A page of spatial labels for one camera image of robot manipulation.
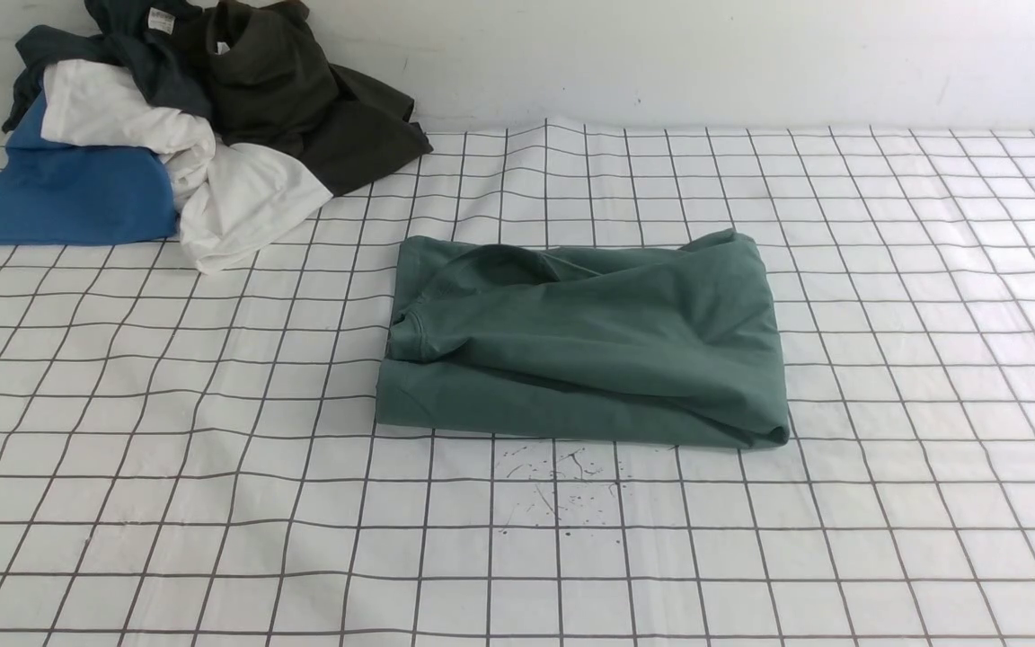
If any blue shirt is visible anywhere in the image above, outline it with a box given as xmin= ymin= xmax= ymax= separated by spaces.
xmin=0 ymin=94 xmax=177 ymax=246

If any dark navy shirt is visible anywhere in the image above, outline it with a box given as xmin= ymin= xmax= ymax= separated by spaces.
xmin=1 ymin=1 xmax=214 ymax=134

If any dark olive shirt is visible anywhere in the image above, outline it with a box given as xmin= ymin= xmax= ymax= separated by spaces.
xmin=194 ymin=1 xmax=432 ymax=196

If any white grid tablecloth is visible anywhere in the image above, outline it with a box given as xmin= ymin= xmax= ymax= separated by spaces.
xmin=0 ymin=120 xmax=1035 ymax=646

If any green long sleeve shirt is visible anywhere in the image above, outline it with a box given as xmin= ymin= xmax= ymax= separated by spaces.
xmin=375 ymin=230 xmax=792 ymax=450

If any white shirt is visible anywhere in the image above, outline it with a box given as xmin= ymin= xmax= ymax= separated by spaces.
xmin=41 ymin=60 xmax=332 ymax=274

